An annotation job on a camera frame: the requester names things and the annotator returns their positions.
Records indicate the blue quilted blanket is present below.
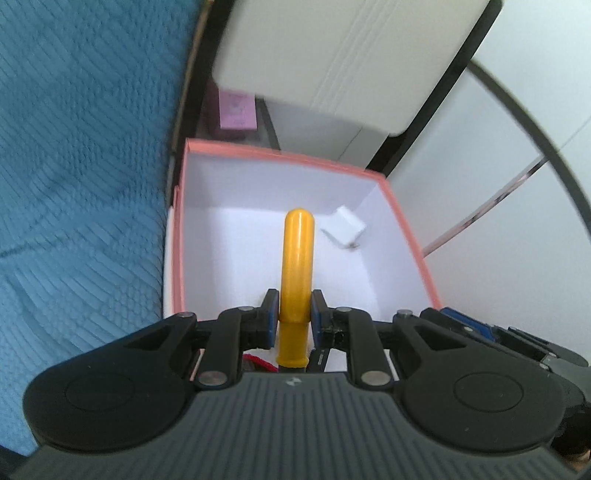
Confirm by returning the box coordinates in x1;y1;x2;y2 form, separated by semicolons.
0;0;204;462

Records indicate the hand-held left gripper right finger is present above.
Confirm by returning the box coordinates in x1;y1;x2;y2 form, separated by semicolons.
310;288;467;388

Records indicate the yellow plastic cylinder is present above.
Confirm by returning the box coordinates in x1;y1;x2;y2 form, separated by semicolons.
276;209;315;368

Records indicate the beige cabinet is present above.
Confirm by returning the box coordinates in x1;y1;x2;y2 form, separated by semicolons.
211;0;504;138

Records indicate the black metal frame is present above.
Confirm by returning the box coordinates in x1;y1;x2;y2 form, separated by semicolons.
365;0;591;250

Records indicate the white wardrobe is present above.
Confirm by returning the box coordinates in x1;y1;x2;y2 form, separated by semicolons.
268;60;591;324

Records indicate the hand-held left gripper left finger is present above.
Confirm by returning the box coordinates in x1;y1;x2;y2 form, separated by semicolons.
124;288;281;389

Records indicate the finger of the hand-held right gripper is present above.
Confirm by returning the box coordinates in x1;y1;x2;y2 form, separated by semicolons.
421;307;584;371

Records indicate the white charger plug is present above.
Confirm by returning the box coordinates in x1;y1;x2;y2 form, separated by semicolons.
320;206;368;250

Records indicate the pink cardboard box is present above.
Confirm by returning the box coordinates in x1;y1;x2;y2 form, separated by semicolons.
172;137;444;374

